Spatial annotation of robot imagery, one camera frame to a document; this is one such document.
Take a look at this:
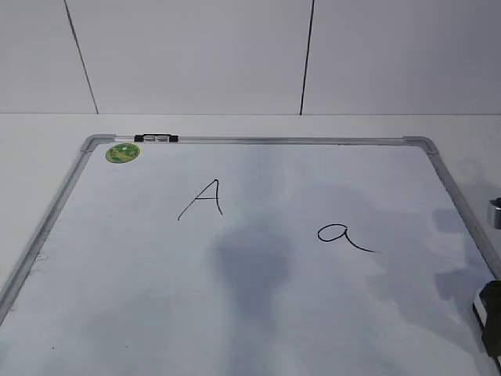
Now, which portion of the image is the black marker clip holder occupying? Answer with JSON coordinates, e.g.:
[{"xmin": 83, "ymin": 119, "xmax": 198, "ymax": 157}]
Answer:
[{"xmin": 134, "ymin": 133, "xmax": 178, "ymax": 143}]

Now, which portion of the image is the round green magnet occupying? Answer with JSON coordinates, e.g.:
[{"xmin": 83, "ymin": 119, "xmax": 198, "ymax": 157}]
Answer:
[{"xmin": 105, "ymin": 143, "xmax": 140, "ymax": 164}]

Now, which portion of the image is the white whiteboard eraser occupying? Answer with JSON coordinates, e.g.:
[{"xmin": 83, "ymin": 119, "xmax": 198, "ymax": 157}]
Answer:
[{"xmin": 473, "ymin": 294, "xmax": 500, "ymax": 363}]

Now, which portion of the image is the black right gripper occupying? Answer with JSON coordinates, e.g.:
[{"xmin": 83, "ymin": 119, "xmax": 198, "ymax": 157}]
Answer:
[{"xmin": 475, "ymin": 198, "xmax": 501, "ymax": 357}]

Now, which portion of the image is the white aluminium-framed whiteboard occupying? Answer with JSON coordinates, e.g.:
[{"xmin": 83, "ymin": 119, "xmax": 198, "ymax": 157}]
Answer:
[{"xmin": 1, "ymin": 135, "xmax": 500, "ymax": 375}]

